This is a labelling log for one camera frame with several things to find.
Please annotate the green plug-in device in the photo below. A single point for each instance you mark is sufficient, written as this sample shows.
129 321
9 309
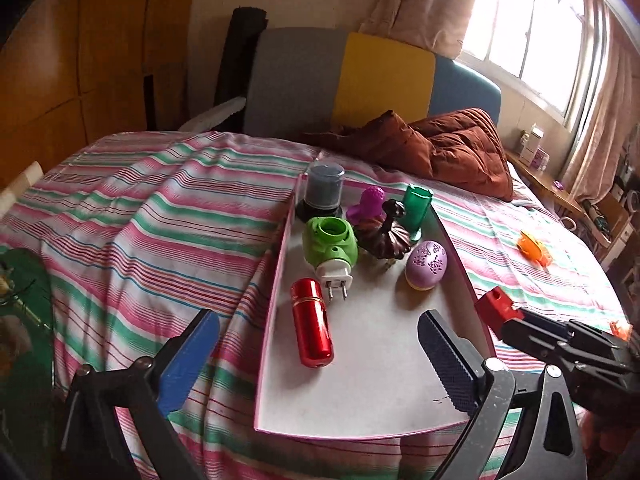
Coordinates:
330 245

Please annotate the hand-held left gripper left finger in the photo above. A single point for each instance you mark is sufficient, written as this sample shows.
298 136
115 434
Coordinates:
185 360

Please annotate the dark cylindrical jar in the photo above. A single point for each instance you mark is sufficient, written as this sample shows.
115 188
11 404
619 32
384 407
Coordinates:
322 185

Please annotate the white carton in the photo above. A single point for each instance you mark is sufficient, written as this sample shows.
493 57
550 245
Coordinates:
536 139

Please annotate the purple plastic toy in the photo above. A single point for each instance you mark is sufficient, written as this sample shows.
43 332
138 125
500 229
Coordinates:
372 200

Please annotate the green bag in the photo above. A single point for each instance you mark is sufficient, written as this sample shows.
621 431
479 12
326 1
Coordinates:
30 280

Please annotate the blue yellow grey headboard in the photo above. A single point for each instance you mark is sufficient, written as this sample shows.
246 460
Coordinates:
385 75

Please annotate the brown quilted blanket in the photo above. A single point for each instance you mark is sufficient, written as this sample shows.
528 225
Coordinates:
460 150

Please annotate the small purple box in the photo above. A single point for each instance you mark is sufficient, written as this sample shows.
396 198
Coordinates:
540 160

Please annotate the grey pillow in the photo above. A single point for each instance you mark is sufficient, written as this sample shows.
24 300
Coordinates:
517 185

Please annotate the window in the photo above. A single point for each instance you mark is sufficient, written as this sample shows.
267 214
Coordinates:
530 20

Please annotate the orange plastic clip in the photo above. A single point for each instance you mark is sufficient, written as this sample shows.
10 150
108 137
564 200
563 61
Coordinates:
537 250

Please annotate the green plastic cup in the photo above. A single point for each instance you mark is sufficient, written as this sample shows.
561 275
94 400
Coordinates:
417 210

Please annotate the wooden wardrobe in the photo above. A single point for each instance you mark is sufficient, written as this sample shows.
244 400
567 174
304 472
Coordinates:
100 60

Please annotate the wooden side table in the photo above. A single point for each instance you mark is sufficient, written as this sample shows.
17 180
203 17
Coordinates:
545 180

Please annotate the pink and white tray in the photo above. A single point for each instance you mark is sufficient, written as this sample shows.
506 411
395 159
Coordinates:
380 360

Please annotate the red metallic bottle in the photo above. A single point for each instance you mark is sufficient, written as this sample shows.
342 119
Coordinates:
312 325

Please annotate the black rolled mat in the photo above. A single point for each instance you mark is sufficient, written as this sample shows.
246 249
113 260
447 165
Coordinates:
242 50

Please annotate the beige curtain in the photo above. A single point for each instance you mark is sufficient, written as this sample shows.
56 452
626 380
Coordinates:
425 0
600 135

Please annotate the cardboard box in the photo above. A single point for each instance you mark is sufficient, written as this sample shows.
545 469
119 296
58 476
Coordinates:
612 215

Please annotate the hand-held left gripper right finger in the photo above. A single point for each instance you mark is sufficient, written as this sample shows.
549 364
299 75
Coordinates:
450 360

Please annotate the purple oval perforated case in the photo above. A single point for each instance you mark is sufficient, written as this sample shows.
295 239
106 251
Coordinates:
427 265

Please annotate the red plastic block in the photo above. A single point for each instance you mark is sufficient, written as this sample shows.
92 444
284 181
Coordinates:
492 307

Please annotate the striped bedsheet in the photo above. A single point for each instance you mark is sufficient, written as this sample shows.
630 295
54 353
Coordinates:
150 210

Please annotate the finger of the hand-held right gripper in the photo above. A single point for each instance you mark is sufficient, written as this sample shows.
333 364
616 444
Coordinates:
530 337
575 332

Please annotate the small purple wrapper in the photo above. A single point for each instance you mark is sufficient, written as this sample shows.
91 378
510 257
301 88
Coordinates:
558 185

